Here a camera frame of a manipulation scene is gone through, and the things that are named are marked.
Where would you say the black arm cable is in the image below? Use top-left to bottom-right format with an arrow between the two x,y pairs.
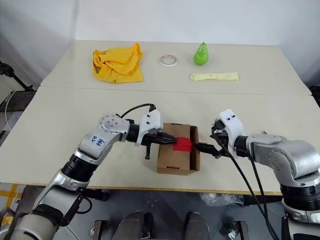
116,102 -> 157,120
211,132 -> 280,240

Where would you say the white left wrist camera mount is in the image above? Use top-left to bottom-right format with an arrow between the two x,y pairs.
134,110 -> 164,147

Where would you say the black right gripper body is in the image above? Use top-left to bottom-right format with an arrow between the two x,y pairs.
209,119 -> 235,159

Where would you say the white cable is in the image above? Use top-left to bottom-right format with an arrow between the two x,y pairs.
3,91 -> 20,132

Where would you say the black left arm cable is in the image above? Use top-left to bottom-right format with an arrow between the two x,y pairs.
116,102 -> 157,120

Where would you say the white tape roll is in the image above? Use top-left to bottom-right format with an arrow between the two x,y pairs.
159,53 -> 180,68

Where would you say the black tripod stand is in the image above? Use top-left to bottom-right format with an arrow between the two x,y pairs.
0,59 -> 35,92

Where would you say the clear plastic bag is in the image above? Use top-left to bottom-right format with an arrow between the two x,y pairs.
199,192 -> 245,207

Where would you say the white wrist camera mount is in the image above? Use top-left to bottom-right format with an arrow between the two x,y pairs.
134,110 -> 164,147
219,108 -> 245,151

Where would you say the brown cardboard box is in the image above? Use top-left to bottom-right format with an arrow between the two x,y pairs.
156,122 -> 201,177

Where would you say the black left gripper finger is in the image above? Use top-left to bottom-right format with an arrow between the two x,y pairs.
150,138 -> 178,146
156,132 -> 176,142

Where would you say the black floor mat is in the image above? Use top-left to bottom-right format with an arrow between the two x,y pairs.
0,90 -> 38,112

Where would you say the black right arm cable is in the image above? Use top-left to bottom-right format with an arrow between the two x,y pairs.
211,132 -> 280,240

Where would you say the dark rounded shape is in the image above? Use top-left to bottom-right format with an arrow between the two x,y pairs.
117,211 -> 153,240
184,211 -> 210,240

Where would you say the pale yellow plastic strip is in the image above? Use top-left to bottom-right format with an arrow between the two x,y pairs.
189,71 -> 240,82

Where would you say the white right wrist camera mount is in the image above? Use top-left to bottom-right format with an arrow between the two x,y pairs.
219,108 -> 245,151

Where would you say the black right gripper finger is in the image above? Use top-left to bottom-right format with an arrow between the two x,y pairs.
194,142 -> 217,152
199,147 -> 223,159

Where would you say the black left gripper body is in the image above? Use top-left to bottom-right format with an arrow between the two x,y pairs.
139,130 -> 161,161

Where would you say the crumpled yellow cloth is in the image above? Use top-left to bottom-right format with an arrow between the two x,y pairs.
91,42 -> 145,85

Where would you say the red block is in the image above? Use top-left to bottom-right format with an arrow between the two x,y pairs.
172,136 -> 193,153

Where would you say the green pear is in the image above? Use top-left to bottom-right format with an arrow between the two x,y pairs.
193,41 -> 210,67

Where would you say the black floor equipment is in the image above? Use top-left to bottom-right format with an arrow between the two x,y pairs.
309,85 -> 320,111

